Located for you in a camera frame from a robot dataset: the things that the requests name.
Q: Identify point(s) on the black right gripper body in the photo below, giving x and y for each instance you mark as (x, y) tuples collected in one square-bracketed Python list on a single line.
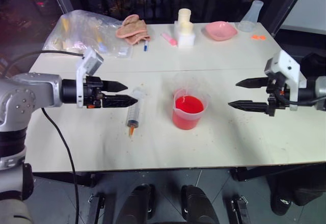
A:
[(276, 94)]

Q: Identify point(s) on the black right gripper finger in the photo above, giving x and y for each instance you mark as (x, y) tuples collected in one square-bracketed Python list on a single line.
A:
[(254, 82), (252, 105)]

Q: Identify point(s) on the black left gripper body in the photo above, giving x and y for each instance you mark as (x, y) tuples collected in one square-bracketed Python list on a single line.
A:
[(93, 86)]

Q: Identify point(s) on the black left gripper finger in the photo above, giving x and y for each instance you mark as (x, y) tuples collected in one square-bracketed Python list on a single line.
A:
[(117, 101), (113, 86)]

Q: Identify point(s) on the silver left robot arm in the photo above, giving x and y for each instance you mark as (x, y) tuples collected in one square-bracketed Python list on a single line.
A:
[(30, 89)]

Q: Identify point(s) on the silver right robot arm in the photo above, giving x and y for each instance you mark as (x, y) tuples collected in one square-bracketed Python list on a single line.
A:
[(318, 91)]

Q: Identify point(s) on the clear syringe with orange tip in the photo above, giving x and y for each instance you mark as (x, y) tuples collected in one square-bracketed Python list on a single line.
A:
[(133, 113)]

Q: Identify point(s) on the small clear plastic cup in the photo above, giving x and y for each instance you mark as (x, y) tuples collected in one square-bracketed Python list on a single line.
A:
[(187, 81)]

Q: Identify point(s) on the small clear plastic packet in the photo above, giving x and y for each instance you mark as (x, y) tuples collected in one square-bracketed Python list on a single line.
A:
[(124, 52)]

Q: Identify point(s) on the orange paper scraps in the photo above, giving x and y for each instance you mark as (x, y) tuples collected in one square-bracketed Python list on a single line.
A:
[(257, 37)]

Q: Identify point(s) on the blue and white marker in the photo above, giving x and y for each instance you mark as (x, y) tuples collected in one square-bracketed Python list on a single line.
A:
[(146, 46)]

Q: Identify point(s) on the clear plastic bag with supplies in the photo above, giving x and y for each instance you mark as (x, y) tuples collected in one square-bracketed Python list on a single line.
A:
[(76, 30)]

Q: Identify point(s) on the beige crumpled towel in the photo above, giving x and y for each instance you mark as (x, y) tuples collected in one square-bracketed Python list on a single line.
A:
[(133, 29)]

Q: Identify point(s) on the pink bowl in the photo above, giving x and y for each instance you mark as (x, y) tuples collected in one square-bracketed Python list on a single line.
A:
[(221, 30)]

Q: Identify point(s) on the large beaker with red liquid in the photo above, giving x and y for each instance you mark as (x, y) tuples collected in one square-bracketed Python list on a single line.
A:
[(188, 112)]

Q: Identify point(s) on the clear conical flask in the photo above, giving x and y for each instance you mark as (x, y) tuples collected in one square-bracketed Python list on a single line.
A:
[(250, 17)]

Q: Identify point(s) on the pink marker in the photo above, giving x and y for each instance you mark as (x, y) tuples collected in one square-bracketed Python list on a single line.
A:
[(170, 39)]

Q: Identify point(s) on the white block holder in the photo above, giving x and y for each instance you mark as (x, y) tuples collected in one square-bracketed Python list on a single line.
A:
[(186, 39)]

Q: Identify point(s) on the tall cream cylinder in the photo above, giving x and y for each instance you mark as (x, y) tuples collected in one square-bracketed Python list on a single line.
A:
[(184, 15)]

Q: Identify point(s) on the black shoe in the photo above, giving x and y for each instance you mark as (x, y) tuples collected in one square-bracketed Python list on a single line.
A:
[(293, 196)]

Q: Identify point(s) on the dark rounded shape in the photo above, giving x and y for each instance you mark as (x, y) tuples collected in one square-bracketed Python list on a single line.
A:
[(137, 203), (198, 206)]

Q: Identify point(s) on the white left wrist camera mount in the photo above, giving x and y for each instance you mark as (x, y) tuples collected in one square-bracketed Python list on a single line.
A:
[(89, 61)]

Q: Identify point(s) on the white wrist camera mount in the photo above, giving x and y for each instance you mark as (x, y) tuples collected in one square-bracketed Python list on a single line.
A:
[(285, 63), (89, 61)]

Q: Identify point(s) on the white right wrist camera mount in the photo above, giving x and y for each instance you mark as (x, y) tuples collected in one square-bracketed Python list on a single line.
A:
[(285, 63)]

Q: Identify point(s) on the black table frame bar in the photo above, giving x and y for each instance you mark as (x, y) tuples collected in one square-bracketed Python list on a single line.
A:
[(267, 171)]

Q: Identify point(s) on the black table leg bracket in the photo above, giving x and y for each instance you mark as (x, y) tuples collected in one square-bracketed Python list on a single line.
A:
[(98, 208), (239, 210)]

